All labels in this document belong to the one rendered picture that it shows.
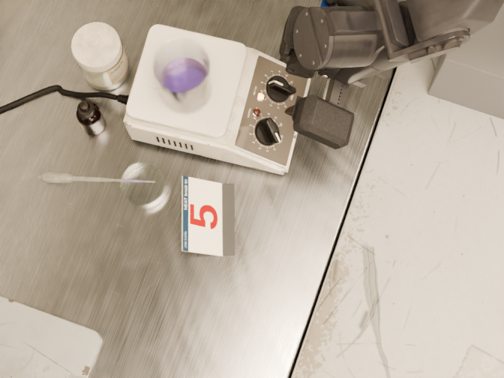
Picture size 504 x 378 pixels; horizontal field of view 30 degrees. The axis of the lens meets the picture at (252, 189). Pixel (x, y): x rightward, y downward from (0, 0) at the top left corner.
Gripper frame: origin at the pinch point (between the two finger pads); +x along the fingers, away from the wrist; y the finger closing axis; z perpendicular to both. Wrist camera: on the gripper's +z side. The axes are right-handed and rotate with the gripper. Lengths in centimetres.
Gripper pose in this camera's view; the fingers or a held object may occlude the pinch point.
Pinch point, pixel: (313, 69)
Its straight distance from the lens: 105.3
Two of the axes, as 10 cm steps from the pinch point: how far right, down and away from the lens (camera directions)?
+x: -4.8, 1.1, 8.7
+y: -2.5, 9.3, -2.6
